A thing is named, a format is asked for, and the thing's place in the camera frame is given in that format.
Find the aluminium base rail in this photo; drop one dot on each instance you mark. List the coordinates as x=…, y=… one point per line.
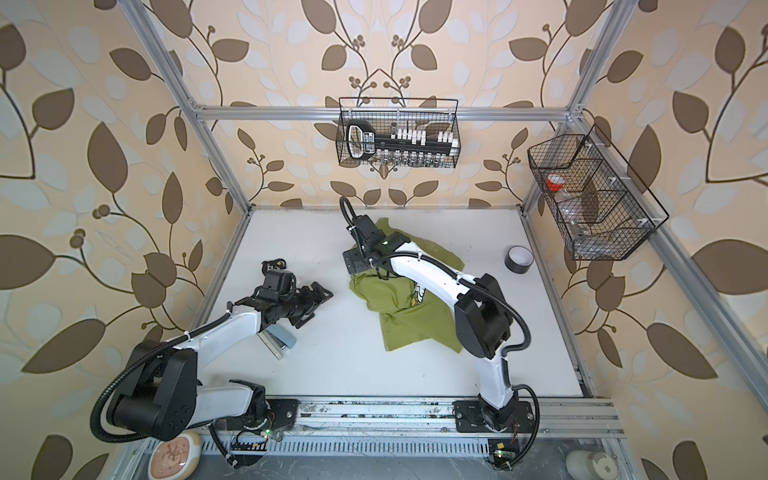
x=415, y=426

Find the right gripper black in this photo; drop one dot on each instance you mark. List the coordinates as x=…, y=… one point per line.
x=354, y=260

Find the small grey white block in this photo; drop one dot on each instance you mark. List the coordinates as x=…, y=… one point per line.
x=278, y=340

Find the grey tape roll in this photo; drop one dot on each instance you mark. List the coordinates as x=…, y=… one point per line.
x=519, y=259

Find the white round device bottom right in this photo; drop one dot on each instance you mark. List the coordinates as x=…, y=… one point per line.
x=591, y=465

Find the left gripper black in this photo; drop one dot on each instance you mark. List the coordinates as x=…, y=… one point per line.
x=321, y=298

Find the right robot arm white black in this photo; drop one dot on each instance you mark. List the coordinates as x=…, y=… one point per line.
x=485, y=324

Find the black wire basket wall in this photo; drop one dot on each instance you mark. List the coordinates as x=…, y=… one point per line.
x=433, y=114
x=606, y=210

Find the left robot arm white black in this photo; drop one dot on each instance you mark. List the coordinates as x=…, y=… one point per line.
x=159, y=394

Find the black wire basket right wall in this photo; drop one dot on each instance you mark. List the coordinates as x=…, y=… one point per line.
x=606, y=210

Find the black yellow tape measure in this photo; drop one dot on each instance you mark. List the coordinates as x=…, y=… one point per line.
x=276, y=264

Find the green jacket with patterned lining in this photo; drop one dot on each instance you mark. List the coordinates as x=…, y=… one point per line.
x=407, y=312

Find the black socket set rail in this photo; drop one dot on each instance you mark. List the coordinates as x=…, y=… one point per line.
x=399, y=144

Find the red cap bottle in basket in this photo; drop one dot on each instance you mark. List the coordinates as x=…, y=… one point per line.
x=555, y=183

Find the black wire basket back wall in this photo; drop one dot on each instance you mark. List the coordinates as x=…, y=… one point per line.
x=433, y=114

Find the pink white round device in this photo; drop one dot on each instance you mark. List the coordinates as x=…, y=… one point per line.
x=176, y=459

